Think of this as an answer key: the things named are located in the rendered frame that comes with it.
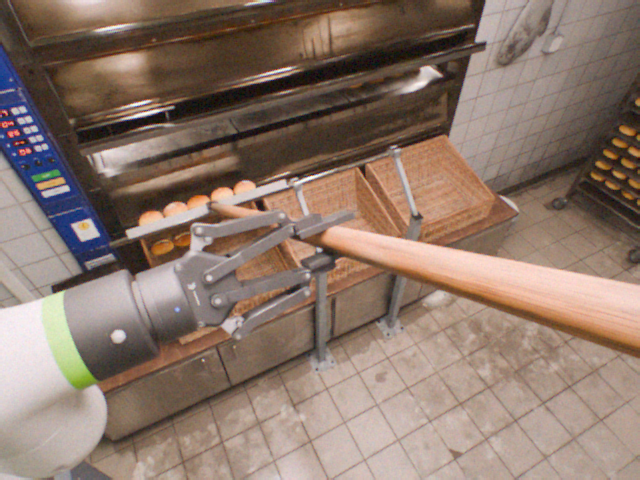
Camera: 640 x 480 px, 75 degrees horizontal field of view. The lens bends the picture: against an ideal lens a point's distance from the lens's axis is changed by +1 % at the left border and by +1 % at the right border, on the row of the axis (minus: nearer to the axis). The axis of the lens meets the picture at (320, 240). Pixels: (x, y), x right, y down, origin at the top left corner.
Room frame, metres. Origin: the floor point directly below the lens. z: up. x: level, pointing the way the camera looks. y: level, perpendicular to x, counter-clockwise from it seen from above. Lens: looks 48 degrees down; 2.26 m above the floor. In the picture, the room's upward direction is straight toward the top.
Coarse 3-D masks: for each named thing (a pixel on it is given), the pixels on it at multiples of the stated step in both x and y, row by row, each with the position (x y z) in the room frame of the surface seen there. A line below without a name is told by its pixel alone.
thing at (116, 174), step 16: (432, 80) 2.10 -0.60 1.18; (448, 80) 2.10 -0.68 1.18; (384, 96) 1.94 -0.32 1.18; (400, 96) 1.95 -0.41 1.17; (416, 96) 2.00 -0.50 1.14; (320, 112) 1.79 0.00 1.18; (336, 112) 1.79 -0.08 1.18; (352, 112) 1.83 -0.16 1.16; (256, 128) 1.65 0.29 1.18; (272, 128) 1.65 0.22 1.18; (288, 128) 1.67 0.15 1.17; (304, 128) 1.70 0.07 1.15; (208, 144) 1.53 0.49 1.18; (224, 144) 1.53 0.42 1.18; (240, 144) 1.56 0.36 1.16; (144, 160) 1.41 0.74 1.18; (160, 160) 1.41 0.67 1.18; (176, 160) 1.43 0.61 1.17; (192, 160) 1.46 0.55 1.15; (112, 176) 1.31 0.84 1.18; (128, 176) 1.34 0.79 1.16
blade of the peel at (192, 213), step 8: (272, 184) 1.13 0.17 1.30; (280, 184) 1.14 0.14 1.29; (248, 192) 1.08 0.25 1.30; (256, 192) 1.09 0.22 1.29; (264, 192) 1.10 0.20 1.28; (224, 200) 1.04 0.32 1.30; (232, 200) 1.05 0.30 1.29; (240, 200) 1.06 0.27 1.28; (200, 208) 1.00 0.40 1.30; (168, 216) 0.96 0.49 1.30; (176, 216) 0.97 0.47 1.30; (184, 216) 0.97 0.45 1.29; (192, 216) 0.98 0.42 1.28; (152, 224) 0.93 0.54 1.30; (160, 224) 0.93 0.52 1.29; (168, 224) 0.94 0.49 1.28; (128, 232) 0.89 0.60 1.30; (136, 232) 0.90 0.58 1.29; (144, 232) 0.91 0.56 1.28
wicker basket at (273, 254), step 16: (256, 208) 1.48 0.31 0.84; (144, 240) 1.28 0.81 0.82; (160, 240) 1.31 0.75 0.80; (224, 240) 1.41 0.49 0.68; (240, 240) 1.44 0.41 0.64; (176, 256) 1.30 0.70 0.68; (256, 256) 1.38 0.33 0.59; (272, 256) 1.33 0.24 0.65; (240, 272) 1.27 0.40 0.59; (256, 272) 1.27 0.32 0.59; (272, 272) 1.27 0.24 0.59; (288, 288) 1.13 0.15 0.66; (240, 304) 1.02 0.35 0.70; (256, 304) 1.05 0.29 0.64; (192, 336) 0.90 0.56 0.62
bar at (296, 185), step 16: (368, 160) 1.43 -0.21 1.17; (400, 160) 1.48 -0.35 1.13; (320, 176) 1.33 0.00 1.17; (400, 176) 1.44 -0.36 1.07; (272, 192) 1.23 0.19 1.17; (304, 208) 1.22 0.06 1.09; (176, 224) 1.05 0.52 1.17; (416, 224) 1.29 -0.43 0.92; (112, 240) 0.97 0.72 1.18; (128, 240) 0.98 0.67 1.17; (416, 240) 1.30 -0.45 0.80; (320, 288) 1.07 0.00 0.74; (400, 288) 1.29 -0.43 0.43; (320, 304) 1.07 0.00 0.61; (400, 304) 1.30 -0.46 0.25; (320, 320) 1.07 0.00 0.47; (384, 320) 1.35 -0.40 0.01; (320, 336) 1.07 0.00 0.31; (320, 352) 1.07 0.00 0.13; (320, 368) 1.03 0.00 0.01
